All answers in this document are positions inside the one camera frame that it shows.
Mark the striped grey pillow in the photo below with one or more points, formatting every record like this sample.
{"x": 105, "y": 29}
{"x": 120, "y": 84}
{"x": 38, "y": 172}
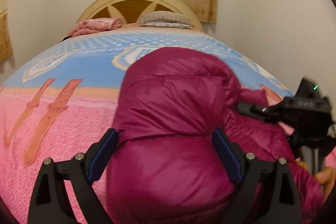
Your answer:
{"x": 165, "y": 19}

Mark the cream wooden headboard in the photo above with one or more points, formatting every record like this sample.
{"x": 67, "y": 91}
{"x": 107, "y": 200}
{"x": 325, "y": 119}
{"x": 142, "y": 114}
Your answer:
{"x": 130, "y": 11}

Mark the blue and pink bedspread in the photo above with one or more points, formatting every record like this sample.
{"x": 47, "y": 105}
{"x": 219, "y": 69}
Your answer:
{"x": 65, "y": 99}

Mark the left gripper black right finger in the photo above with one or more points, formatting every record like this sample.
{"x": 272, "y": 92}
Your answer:
{"x": 266, "y": 192}

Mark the magenta puffer jacket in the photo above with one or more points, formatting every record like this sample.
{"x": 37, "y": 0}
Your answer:
{"x": 165, "y": 168}

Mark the folded pink floral blanket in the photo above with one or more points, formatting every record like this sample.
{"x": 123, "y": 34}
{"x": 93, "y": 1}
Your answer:
{"x": 92, "y": 26}

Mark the beige curtain at left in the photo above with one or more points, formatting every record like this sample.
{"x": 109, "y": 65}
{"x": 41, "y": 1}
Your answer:
{"x": 5, "y": 43}

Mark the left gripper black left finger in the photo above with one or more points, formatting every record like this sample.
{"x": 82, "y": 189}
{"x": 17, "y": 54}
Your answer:
{"x": 50, "y": 202}

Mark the person's right hand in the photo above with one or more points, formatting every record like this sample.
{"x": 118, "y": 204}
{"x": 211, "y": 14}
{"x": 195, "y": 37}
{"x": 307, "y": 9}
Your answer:
{"x": 325, "y": 179}

